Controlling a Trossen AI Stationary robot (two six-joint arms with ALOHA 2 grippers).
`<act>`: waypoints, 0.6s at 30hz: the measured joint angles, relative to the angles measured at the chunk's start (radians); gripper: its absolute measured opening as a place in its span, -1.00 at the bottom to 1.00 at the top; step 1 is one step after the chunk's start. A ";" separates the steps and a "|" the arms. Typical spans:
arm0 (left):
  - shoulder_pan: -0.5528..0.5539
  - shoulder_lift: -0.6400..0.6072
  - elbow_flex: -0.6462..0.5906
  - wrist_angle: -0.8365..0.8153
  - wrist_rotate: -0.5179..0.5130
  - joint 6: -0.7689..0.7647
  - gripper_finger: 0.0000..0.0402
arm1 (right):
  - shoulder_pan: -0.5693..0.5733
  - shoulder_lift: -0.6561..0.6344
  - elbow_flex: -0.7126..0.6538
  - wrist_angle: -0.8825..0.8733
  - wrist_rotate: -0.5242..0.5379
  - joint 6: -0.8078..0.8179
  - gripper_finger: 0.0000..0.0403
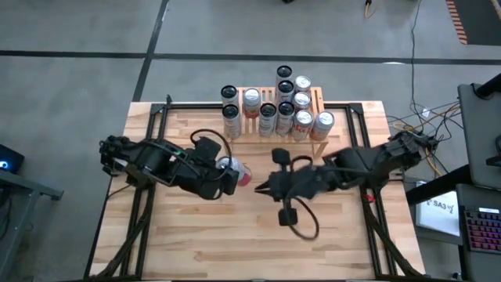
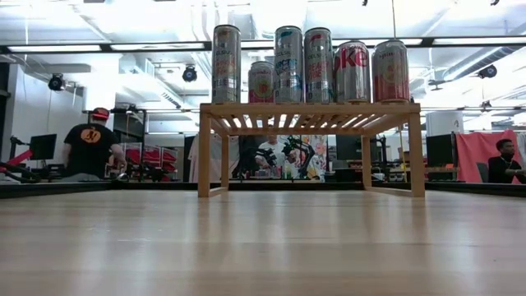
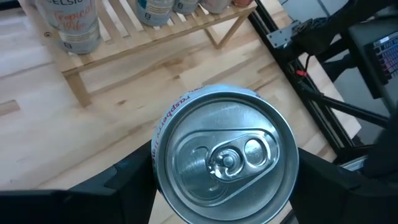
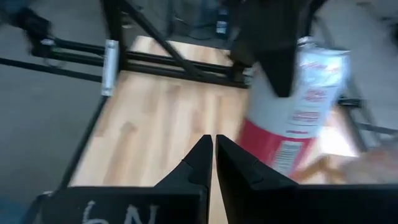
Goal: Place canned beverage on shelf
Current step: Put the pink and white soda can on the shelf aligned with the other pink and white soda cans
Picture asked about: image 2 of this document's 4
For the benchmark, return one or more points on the black overhead beam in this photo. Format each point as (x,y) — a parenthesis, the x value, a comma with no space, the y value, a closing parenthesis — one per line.
(106,47)

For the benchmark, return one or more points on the floral hanging shirt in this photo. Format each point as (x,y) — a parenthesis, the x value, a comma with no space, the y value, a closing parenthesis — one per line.
(318,158)

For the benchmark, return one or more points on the person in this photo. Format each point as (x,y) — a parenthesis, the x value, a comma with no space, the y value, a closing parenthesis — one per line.
(503,166)
(273,147)
(90,148)

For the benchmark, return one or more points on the white hanging shirt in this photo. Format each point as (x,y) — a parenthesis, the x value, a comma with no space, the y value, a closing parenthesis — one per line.
(215,156)

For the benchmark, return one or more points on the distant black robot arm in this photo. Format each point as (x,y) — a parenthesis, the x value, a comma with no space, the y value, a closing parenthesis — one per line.
(300,150)
(268,158)
(141,170)

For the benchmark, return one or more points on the red panel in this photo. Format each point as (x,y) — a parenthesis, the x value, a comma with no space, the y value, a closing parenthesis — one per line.
(478,154)

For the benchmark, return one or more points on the distant black machine frame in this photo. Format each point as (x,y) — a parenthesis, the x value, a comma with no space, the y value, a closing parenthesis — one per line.
(384,156)

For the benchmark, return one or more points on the wooden slatted shelf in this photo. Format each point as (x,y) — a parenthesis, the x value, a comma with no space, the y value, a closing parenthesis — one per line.
(308,109)

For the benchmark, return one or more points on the pale pink Spindrift can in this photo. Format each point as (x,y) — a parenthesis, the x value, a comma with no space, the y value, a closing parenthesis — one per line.
(390,72)

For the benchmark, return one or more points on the black hanging garment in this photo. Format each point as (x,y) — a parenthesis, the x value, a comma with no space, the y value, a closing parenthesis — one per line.
(246,148)

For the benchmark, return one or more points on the red and white rack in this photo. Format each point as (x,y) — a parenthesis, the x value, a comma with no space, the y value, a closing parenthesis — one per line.
(152,156)

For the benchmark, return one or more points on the Spindrift can with fruit emblem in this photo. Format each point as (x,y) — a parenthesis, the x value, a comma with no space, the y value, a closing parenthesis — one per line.
(261,84)

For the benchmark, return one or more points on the silver Diet Coke can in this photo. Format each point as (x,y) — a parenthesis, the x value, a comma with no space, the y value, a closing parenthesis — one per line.
(352,72)

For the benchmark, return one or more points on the red and black machine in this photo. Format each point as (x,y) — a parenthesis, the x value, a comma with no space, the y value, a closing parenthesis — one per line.
(18,159)

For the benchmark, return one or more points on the black computer monitor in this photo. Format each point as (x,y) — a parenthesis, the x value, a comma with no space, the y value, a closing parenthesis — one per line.
(439,150)
(43,146)
(348,148)

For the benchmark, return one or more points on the black ceiling camera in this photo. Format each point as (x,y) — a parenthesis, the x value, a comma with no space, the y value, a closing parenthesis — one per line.
(189,74)
(56,82)

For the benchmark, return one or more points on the black ceiling fixture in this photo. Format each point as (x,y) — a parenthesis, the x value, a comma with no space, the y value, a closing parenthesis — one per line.
(487,72)

